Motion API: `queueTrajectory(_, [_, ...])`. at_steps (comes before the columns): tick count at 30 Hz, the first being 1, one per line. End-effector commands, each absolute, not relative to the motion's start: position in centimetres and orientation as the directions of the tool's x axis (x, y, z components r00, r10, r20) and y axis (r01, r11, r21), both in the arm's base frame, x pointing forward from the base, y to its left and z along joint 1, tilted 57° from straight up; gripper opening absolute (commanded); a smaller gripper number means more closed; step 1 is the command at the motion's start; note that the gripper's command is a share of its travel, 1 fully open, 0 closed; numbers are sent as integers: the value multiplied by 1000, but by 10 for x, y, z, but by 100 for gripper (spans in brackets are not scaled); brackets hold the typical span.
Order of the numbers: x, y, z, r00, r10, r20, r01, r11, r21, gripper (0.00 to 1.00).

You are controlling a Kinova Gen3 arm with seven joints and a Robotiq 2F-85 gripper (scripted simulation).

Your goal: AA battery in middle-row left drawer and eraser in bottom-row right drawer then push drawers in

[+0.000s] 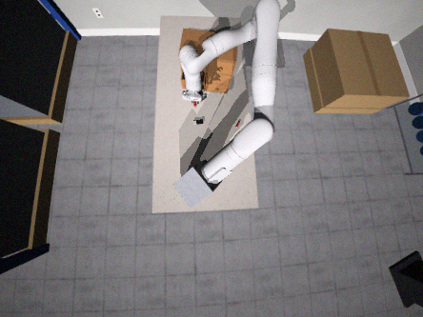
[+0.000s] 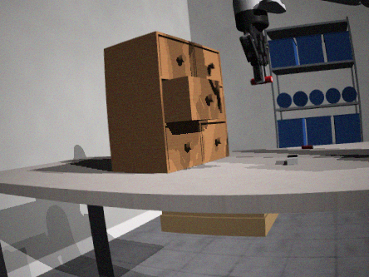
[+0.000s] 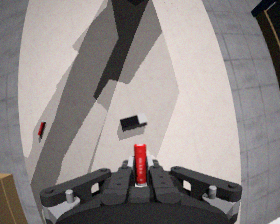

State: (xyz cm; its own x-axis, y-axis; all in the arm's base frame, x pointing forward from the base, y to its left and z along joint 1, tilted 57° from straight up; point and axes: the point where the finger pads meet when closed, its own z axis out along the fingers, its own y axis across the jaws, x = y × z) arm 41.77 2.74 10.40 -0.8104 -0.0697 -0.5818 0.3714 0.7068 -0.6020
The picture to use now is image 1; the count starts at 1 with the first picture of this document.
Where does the small wooden chest of drawers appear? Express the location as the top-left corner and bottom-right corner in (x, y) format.
(179, 29), (238, 91)

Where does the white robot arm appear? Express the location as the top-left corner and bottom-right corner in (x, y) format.
(179, 0), (281, 184)

